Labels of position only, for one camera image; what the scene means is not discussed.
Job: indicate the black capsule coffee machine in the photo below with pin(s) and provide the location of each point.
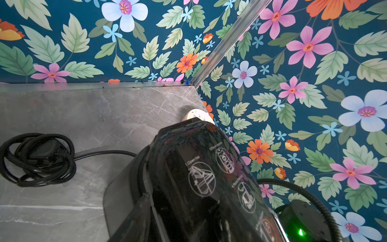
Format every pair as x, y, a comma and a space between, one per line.
189, 185

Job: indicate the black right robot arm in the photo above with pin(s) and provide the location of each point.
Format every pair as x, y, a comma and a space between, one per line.
301, 221

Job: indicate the pink round alarm clock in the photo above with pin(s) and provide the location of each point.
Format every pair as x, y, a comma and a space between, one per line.
200, 114

